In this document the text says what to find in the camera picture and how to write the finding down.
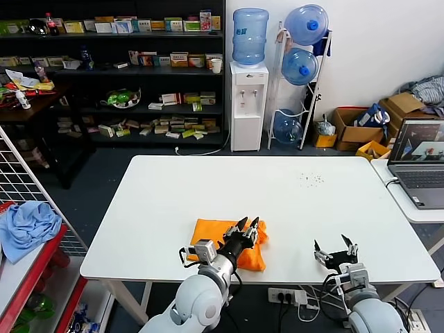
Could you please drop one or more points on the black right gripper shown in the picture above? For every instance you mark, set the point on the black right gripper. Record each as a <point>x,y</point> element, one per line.
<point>340,261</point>

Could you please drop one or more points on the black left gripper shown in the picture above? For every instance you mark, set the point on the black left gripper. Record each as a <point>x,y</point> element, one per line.
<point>236,245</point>

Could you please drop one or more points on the orange t-shirt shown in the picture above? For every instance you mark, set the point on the orange t-shirt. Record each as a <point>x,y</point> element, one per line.
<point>211,229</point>

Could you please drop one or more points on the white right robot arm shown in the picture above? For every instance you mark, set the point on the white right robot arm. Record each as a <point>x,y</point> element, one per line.
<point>371,312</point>

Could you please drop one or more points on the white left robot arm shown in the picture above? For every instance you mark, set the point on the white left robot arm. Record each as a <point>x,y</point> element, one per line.
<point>197,301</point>

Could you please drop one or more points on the pile of striped clothes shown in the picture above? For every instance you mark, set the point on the pile of striped clothes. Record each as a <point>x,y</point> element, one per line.
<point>428,90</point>

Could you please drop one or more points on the white power strip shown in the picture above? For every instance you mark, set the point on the white power strip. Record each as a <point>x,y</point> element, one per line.
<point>286,296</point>
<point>419,320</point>

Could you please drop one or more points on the scattered dark crumbs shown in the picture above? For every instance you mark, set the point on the scattered dark crumbs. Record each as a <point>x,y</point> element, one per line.
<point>312,179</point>

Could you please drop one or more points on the white water dispenser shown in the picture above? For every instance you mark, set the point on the white water dispenser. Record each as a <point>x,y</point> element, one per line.
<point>247,125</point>

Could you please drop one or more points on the grey open laptop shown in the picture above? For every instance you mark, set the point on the grey open laptop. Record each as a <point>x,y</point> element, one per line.
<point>416,180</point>

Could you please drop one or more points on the yellow plastic bin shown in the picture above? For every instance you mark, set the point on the yellow plastic bin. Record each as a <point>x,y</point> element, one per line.
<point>373,149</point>

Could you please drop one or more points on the blue water jug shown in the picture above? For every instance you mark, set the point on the blue water jug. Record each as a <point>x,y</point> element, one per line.
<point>250,38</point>
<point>305,26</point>
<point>298,67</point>
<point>287,128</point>

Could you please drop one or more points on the small yellow box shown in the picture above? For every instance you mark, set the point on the small yellow box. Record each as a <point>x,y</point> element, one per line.
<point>324,140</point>

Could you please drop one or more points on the grey plastic bag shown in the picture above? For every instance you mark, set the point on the grey plastic bag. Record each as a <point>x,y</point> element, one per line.
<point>325,126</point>

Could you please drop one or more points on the green and white medicine box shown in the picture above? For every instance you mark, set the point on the green and white medicine box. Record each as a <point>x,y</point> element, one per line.
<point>207,98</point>

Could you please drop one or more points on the blue and white bag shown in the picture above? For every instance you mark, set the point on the blue and white bag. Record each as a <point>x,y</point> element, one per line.
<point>373,116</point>

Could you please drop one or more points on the white metal jug rack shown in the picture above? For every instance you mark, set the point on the white metal jug rack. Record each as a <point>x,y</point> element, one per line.
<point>275,86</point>

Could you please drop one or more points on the red and white medicine box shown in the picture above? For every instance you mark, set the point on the red and white medicine box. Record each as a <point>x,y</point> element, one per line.
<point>171,98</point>

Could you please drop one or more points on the flat white medicine box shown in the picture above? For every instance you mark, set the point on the flat white medicine box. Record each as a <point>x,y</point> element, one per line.
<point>155,106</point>

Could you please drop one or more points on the brown cardboard box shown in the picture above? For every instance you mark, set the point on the brown cardboard box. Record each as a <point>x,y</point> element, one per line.
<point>404,104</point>

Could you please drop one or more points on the white paper cup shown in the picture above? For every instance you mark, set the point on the white paper cup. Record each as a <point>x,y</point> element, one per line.
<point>216,66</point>

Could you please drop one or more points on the bowl with green bag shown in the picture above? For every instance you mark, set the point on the bowl with green bag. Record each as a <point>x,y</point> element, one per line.
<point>119,98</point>

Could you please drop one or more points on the orange and white medicine box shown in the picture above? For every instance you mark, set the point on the orange and white medicine box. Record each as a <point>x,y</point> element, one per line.
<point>179,59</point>

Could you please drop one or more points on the red and white cart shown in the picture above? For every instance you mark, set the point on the red and white cart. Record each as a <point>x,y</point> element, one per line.
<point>52,249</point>

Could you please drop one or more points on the black shelf unit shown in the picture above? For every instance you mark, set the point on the black shelf unit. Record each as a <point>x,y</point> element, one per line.
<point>104,72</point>

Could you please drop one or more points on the pink medicine box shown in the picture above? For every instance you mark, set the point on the pink medicine box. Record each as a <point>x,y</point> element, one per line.
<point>205,21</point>

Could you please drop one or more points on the crumpled light blue cloth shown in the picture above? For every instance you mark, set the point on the crumpled light blue cloth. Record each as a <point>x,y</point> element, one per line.
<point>27,225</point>

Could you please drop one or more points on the blue drink bottle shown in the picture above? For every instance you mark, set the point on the blue drink bottle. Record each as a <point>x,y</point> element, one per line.
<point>86,59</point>

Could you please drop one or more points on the blue and white medicine box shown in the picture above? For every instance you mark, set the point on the blue and white medicine box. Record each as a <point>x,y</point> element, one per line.
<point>121,26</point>

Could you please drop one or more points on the dark wooden table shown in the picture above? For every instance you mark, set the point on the dark wooden table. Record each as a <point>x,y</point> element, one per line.
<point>21,114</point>

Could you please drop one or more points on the small white bottle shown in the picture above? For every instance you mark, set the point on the small white bottle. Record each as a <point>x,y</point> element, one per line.
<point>23,101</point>

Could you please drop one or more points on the purple drink bottle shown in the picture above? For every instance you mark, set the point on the purple drink bottle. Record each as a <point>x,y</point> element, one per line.
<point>41,72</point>

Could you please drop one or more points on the pile of colourful packets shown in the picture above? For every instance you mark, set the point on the pile of colourful packets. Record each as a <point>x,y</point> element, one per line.
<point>26,83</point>

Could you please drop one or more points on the cola bottle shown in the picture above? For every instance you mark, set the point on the cola bottle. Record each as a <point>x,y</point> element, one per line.
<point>52,26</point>

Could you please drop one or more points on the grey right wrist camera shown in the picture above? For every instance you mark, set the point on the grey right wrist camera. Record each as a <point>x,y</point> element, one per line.
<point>355,275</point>

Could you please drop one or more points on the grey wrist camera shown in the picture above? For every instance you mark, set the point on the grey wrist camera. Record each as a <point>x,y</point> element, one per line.
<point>355,275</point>
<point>204,250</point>

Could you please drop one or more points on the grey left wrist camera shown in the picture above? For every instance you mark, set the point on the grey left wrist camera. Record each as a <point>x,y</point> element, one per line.
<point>204,250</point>

